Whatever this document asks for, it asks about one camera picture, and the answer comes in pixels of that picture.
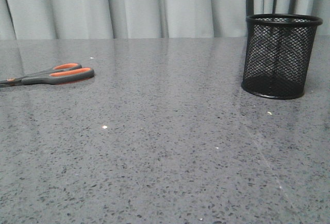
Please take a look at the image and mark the grey orange handled scissors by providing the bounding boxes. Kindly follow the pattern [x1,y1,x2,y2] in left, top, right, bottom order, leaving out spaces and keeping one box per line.
[1,63,94,88]

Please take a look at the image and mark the black mesh pen bucket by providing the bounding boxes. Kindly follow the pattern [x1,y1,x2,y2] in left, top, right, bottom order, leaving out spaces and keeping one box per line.
[241,14,323,100]

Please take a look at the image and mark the grey curtain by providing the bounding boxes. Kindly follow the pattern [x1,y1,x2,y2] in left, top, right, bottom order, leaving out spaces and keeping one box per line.
[1,0,329,39]

